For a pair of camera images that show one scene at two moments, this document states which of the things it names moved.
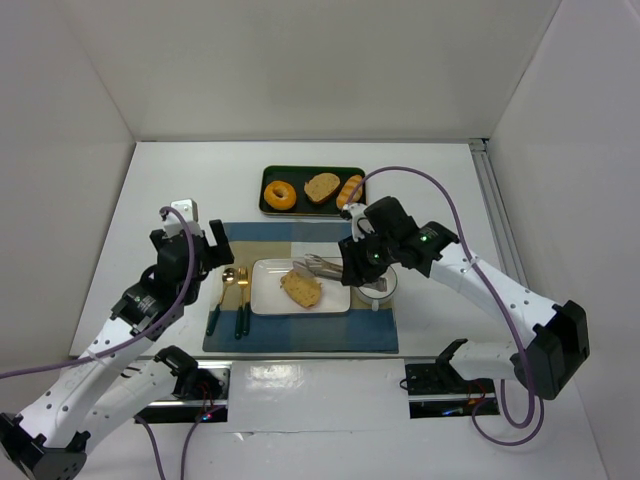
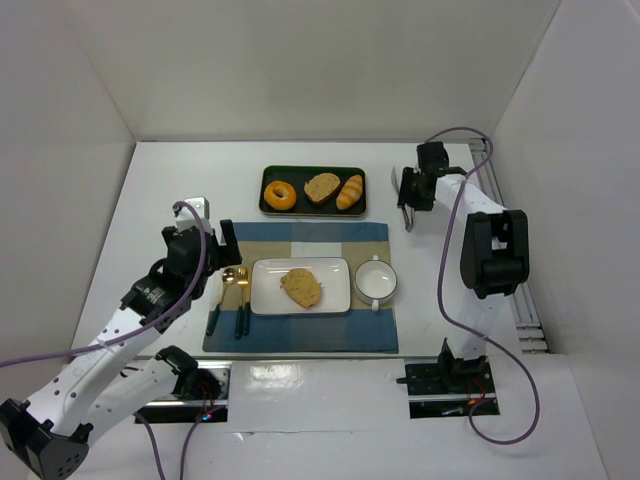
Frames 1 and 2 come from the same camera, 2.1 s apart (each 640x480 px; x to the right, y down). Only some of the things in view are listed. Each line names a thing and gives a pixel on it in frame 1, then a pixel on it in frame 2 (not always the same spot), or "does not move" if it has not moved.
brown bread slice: (303, 289) does not move
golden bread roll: (346, 190) does not move
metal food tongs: (318, 266) to (409, 225)
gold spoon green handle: (229, 277) does not move
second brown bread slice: (320, 187) does not move
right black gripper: (354, 262) to (413, 189)
